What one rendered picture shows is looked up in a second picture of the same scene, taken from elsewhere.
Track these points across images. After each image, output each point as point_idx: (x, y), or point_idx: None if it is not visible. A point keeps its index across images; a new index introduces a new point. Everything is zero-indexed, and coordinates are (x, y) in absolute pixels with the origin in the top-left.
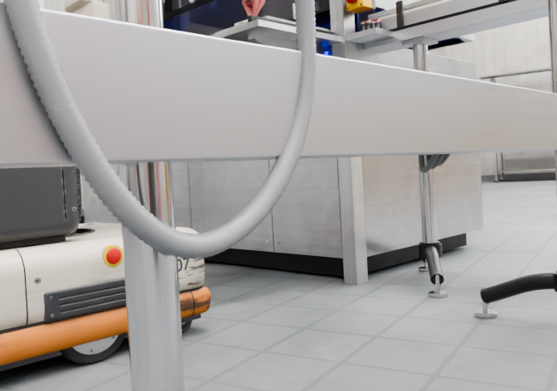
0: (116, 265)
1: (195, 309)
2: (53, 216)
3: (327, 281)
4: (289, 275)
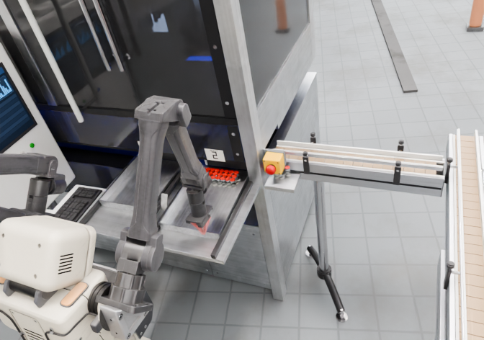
0: None
1: None
2: None
3: (260, 295)
4: (227, 285)
